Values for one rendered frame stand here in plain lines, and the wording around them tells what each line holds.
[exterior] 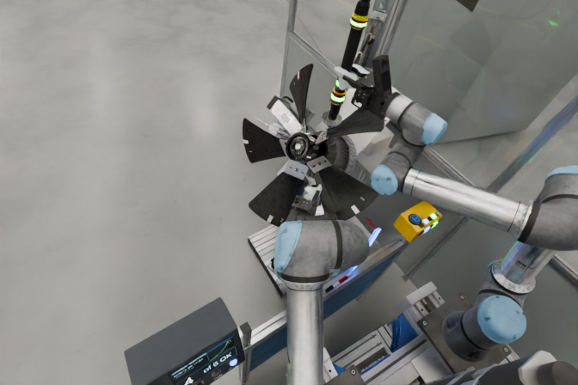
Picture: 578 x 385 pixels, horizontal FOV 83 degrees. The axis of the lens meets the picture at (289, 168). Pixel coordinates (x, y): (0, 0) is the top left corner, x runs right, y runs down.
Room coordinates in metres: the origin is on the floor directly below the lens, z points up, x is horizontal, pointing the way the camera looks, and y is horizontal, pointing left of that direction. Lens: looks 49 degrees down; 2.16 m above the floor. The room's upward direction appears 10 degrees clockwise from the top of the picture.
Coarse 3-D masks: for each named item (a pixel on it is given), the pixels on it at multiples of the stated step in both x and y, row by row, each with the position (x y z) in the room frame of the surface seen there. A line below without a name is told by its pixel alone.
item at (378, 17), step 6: (372, 12) 1.52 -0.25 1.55; (378, 12) 1.53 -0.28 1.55; (384, 12) 1.53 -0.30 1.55; (372, 18) 1.46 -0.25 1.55; (378, 18) 1.47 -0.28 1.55; (384, 18) 1.48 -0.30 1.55; (366, 24) 1.46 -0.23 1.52; (372, 24) 1.45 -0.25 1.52; (378, 24) 1.44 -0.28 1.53; (366, 30) 1.45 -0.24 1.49; (378, 30) 1.44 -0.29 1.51; (378, 36) 1.44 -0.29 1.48
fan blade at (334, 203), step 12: (324, 168) 0.87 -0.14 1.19; (336, 168) 0.88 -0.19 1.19; (324, 180) 0.81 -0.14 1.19; (336, 180) 0.81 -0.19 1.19; (348, 180) 0.82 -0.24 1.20; (324, 192) 0.76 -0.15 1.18; (336, 192) 0.76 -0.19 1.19; (348, 192) 0.76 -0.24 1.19; (360, 192) 0.77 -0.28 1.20; (372, 192) 0.77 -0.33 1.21; (324, 204) 0.71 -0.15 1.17; (336, 204) 0.71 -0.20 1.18; (348, 204) 0.72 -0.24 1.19; (360, 204) 0.72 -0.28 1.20; (336, 216) 0.67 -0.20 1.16; (348, 216) 0.67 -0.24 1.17
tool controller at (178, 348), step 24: (216, 312) 0.25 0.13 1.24; (168, 336) 0.18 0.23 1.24; (192, 336) 0.19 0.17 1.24; (216, 336) 0.19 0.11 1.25; (144, 360) 0.12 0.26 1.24; (168, 360) 0.13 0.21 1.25; (192, 360) 0.14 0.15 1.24; (216, 360) 0.15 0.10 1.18; (240, 360) 0.18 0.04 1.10; (144, 384) 0.07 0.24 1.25; (168, 384) 0.08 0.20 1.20; (192, 384) 0.10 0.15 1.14
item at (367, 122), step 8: (360, 112) 1.03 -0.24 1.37; (368, 112) 1.01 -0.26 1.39; (344, 120) 1.03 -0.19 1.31; (352, 120) 0.99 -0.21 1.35; (360, 120) 0.97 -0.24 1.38; (368, 120) 0.95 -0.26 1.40; (376, 120) 0.94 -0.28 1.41; (336, 128) 0.99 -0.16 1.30; (344, 128) 0.96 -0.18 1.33; (352, 128) 0.94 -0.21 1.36; (360, 128) 0.92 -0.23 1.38; (368, 128) 0.91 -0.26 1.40; (376, 128) 0.90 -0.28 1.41; (328, 136) 0.95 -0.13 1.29; (336, 136) 0.93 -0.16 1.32
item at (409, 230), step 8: (416, 208) 0.84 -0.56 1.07; (424, 208) 0.85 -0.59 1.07; (432, 208) 0.85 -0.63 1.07; (400, 216) 0.79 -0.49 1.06; (408, 216) 0.79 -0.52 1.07; (424, 216) 0.81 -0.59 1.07; (440, 216) 0.82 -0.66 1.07; (400, 224) 0.78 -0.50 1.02; (408, 224) 0.76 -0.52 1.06; (416, 224) 0.76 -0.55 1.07; (424, 224) 0.76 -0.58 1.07; (400, 232) 0.76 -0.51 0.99; (408, 232) 0.74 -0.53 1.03; (416, 232) 0.72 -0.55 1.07; (408, 240) 0.73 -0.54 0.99
